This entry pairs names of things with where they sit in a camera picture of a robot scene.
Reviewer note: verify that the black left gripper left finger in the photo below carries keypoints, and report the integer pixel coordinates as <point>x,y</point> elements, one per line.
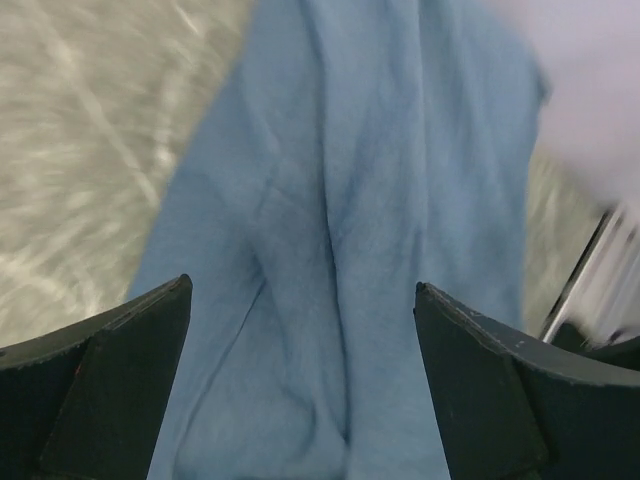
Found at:
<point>87,401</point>

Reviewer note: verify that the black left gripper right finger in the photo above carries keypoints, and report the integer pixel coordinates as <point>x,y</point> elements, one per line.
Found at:
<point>510,406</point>

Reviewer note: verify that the blue fabric pillowcase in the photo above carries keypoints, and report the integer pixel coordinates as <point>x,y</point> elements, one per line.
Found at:
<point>356,149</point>

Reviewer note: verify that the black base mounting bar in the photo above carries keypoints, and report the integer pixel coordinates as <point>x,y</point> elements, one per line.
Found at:
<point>600,345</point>

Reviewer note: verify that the aluminium frame rail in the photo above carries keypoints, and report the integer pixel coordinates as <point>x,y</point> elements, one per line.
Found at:
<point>601,296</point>

